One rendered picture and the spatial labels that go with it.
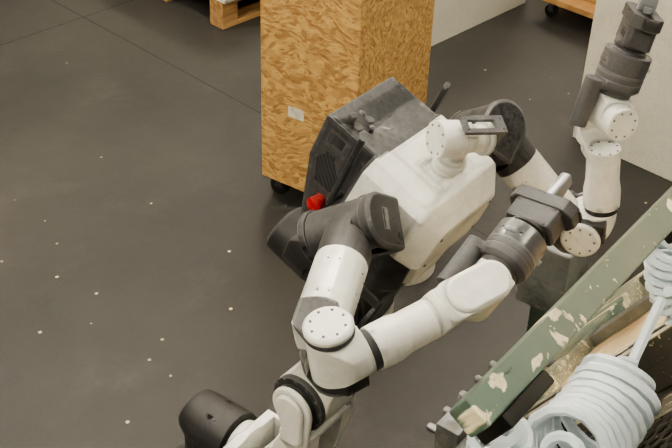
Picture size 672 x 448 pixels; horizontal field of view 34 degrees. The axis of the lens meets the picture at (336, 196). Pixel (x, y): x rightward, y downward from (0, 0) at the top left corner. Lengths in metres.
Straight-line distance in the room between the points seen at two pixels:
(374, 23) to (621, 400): 3.04
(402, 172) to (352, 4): 1.76
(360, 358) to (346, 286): 0.14
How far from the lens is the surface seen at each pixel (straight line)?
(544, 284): 2.57
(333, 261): 1.74
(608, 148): 2.15
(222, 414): 2.87
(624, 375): 0.76
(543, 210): 1.78
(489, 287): 1.67
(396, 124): 2.01
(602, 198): 2.17
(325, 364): 1.63
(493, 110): 2.11
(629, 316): 2.26
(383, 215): 1.83
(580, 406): 0.73
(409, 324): 1.65
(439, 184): 1.94
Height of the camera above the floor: 2.39
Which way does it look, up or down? 34 degrees down
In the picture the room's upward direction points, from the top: 2 degrees clockwise
